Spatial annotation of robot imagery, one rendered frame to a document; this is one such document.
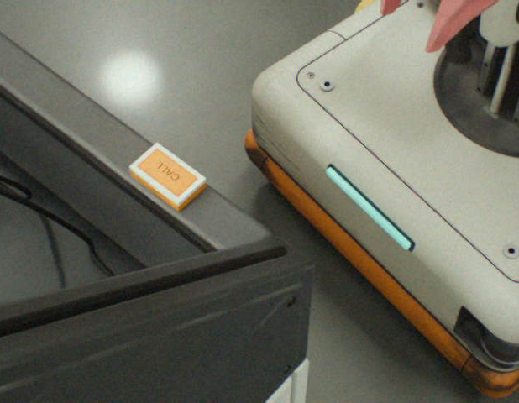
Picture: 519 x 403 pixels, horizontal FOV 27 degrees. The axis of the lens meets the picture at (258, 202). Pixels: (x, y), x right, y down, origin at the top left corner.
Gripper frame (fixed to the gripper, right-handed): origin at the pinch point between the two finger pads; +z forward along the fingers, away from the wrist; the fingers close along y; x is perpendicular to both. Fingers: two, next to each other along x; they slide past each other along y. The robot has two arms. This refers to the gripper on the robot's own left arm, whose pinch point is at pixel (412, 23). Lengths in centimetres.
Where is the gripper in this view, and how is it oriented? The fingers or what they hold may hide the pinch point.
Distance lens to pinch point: 84.6
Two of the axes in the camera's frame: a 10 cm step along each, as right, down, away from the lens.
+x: 6.9, -2.2, 6.9
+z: -3.5, 7.3, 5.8
